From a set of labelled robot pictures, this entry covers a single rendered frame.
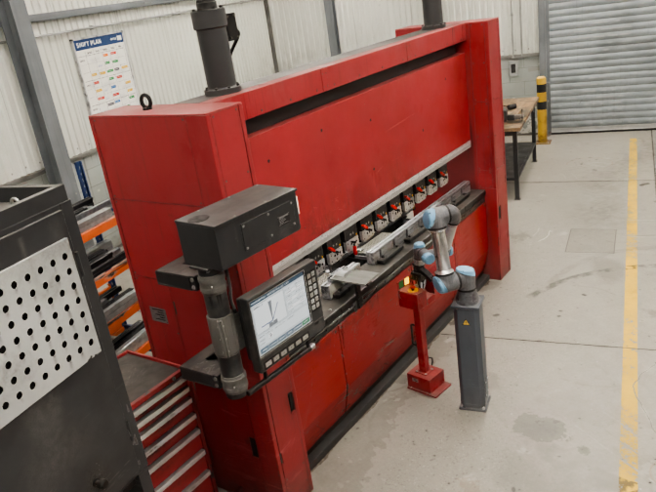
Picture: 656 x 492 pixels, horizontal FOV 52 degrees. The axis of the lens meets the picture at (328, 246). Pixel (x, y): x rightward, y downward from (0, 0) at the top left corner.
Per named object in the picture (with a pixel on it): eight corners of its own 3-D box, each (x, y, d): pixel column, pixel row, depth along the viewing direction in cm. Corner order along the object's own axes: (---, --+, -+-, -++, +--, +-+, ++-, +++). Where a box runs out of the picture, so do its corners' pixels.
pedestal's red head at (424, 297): (418, 311, 448) (416, 287, 441) (399, 306, 459) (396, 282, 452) (435, 299, 461) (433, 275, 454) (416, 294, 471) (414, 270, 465)
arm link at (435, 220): (463, 291, 416) (450, 205, 404) (441, 297, 412) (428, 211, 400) (454, 287, 427) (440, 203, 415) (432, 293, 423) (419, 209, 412)
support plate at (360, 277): (364, 285, 419) (364, 284, 419) (330, 280, 434) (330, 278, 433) (379, 273, 432) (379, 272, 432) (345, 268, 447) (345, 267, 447)
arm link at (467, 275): (479, 287, 420) (478, 267, 415) (460, 293, 417) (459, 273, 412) (470, 280, 431) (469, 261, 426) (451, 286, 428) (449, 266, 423)
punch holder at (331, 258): (330, 266, 428) (326, 242, 422) (319, 265, 432) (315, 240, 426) (343, 257, 439) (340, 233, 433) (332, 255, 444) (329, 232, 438)
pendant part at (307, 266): (262, 375, 290) (247, 300, 278) (242, 368, 298) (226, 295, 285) (326, 327, 322) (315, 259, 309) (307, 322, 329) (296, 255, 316)
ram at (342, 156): (249, 293, 366) (220, 149, 338) (237, 291, 371) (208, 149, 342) (471, 146, 588) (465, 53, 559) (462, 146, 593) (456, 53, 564)
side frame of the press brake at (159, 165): (289, 517, 381) (205, 113, 299) (184, 473, 430) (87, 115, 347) (314, 489, 400) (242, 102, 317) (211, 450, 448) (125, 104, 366)
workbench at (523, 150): (522, 201, 812) (517, 75, 758) (461, 201, 842) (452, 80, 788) (540, 159, 963) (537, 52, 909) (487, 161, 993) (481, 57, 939)
